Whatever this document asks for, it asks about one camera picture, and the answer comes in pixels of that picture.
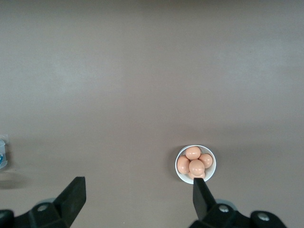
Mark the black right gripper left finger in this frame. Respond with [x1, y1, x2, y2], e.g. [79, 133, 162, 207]
[0, 176, 86, 228]

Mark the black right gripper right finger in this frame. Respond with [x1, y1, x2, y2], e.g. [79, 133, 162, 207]
[192, 177, 288, 228]

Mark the brown egg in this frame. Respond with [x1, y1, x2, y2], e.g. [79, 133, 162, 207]
[189, 159, 205, 176]
[177, 155, 190, 174]
[199, 153, 213, 169]
[188, 171, 206, 180]
[185, 146, 201, 161]

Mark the clear plastic egg box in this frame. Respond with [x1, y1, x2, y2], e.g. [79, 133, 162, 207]
[0, 134, 10, 170]

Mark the white round bowl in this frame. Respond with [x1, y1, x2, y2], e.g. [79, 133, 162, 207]
[175, 144, 217, 185]

